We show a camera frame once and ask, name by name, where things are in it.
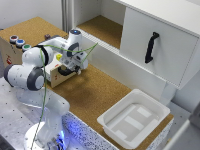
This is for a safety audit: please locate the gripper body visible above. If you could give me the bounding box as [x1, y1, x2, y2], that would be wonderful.
[67, 50, 90, 73]

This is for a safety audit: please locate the wooden drawer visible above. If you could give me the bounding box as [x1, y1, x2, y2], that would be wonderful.
[44, 54, 83, 90]

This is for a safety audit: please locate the wooden drawer box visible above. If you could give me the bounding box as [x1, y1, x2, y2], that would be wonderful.
[0, 16, 77, 75]

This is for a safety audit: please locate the yellow block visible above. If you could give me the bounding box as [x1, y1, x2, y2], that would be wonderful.
[55, 54, 63, 62]

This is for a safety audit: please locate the white cabinet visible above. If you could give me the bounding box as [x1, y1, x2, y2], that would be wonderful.
[61, 0, 200, 108]

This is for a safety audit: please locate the green button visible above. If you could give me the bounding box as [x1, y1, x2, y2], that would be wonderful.
[21, 43, 32, 53]

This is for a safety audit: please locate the blue button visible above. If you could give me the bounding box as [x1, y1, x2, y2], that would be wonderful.
[15, 38, 26, 48]

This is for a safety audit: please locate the red button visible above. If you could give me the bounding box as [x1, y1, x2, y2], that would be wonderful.
[9, 34, 19, 44]

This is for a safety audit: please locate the white plastic box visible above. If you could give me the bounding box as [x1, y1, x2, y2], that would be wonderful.
[96, 88, 172, 150]

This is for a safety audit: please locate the white sliding door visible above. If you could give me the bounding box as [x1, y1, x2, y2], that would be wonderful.
[119, 6, 200, 89]

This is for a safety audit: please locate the black drawer handle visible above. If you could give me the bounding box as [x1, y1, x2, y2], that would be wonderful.
[57, 66, 80, 77]

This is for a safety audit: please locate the green cable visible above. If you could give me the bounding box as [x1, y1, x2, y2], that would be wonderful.
[29, 41, 99, 150]

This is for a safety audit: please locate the black door handle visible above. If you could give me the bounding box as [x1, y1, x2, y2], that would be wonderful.
[144, 31, 160, 65]

